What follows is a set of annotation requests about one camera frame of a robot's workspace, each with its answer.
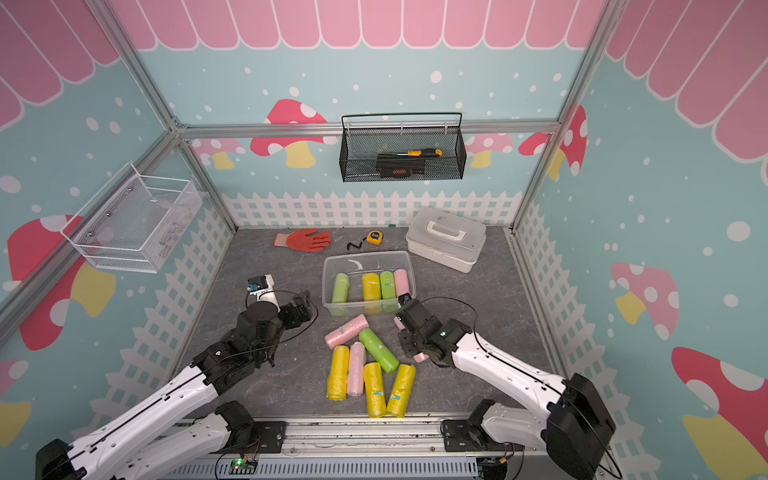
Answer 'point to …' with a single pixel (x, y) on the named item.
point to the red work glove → (303, 240)
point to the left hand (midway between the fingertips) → (296, 300)
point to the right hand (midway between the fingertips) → (410, 335)
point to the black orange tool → (396, 172)
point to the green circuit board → (242, 466)
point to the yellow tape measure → (374, 237)
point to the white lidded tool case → (447, 238)
